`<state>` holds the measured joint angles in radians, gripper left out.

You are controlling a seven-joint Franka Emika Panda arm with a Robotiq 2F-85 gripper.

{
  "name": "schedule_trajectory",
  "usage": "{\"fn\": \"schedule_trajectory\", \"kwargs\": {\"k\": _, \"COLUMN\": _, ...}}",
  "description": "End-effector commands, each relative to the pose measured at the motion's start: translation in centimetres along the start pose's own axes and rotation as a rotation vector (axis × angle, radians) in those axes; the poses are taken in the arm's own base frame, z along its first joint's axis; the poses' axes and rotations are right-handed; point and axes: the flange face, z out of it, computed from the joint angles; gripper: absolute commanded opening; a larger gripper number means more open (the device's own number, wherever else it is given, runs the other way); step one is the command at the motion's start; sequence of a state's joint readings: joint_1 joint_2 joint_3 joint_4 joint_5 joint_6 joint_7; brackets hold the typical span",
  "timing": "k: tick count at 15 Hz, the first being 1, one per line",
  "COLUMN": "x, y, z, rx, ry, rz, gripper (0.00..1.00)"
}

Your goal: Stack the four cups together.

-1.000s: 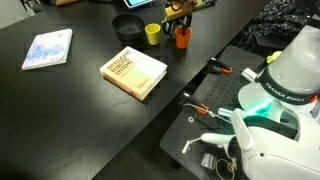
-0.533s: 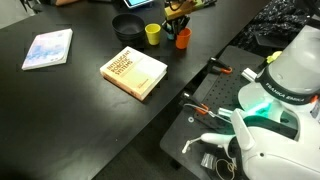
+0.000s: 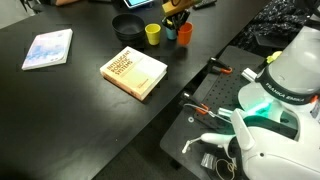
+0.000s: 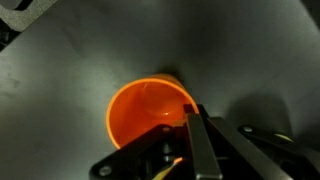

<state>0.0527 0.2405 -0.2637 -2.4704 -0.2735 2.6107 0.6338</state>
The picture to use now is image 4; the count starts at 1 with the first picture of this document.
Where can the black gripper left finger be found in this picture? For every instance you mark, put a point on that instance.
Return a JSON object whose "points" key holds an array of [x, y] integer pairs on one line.
{"points": [[203, 146]]}

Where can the orange plastic cup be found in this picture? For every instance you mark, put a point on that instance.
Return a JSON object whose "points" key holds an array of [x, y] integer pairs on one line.
{"points": [[140, 106]]}

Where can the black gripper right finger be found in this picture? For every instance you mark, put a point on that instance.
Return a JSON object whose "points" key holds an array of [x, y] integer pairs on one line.
{"points": [[246, 156]]}

